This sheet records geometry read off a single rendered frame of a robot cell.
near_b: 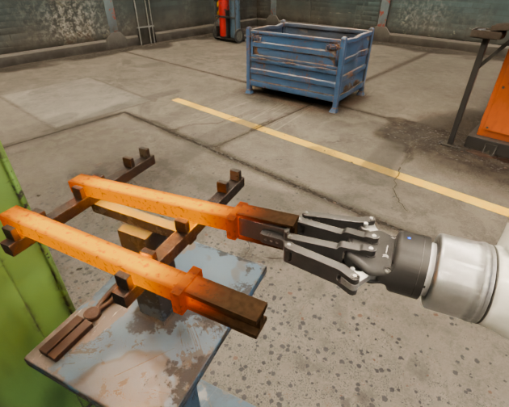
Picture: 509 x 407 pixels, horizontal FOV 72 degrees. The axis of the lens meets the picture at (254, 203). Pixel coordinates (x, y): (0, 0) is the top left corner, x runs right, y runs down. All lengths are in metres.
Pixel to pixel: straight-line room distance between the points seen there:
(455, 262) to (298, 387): 1.11
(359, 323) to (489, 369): 0.49
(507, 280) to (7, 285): 0.89
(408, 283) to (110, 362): 0.52
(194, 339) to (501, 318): 0.49
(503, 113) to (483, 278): 3.04
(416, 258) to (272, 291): 1.33
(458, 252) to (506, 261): 0.04
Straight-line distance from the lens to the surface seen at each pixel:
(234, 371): 1.48
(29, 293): 0.99
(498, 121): 3.45
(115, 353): 0.73
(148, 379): 0.68
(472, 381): 1.67
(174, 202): 0.54
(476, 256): 0.43
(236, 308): 0.39
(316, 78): 3.89
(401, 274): 0.42
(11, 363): 1.06
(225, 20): 7.64
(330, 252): 0.44
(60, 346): 0.76
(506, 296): 0.43
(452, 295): 0.43
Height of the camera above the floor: 1.28
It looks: 35 degrees down
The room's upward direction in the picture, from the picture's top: straight up
